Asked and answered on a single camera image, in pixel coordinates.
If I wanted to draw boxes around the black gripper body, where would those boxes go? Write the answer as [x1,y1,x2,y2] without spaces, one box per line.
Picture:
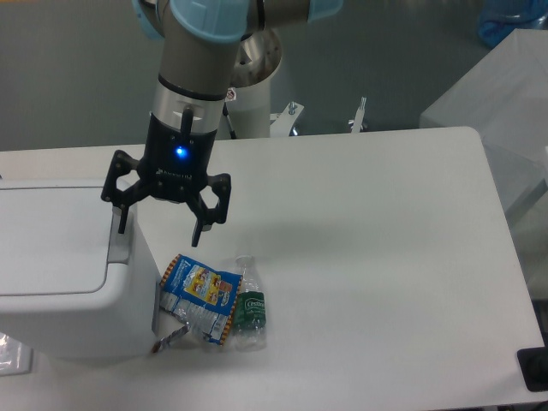
[138,113,217,203]

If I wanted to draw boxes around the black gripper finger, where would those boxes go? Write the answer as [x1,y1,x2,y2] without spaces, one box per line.
[186,173,231,247]
[100,149,151,235]

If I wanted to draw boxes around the white trash can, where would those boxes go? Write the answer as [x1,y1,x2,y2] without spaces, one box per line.
[1,179,159,359]

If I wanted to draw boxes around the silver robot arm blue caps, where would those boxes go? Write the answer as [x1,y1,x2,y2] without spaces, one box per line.
[101,1,343,247]

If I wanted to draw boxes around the blue snack wrapper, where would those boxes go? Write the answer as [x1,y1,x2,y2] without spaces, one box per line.
[160,254,241,346]

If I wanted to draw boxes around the small silver foil wrapper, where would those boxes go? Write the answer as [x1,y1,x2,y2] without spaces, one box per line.
[151,323,190,354]

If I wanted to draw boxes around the clear bottle green label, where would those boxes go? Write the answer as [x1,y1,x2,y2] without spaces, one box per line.
[233,255,266,351]

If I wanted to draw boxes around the silver table clamp bolt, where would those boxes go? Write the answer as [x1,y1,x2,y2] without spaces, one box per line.
[348,96,367,134]

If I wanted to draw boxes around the clear plastic bag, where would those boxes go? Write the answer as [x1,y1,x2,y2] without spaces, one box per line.
[0,333,33,377]

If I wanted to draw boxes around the white covered box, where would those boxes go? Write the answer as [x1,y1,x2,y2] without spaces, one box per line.
[420,29,547,215]

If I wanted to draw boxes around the blue water jug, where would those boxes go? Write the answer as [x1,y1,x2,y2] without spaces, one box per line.
[476,0,547,48]

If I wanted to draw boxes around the black device at table edge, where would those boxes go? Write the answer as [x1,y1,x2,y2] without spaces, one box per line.
[517,347,547,392]

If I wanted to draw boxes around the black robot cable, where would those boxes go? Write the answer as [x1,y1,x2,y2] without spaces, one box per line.
[221,100,238,140]

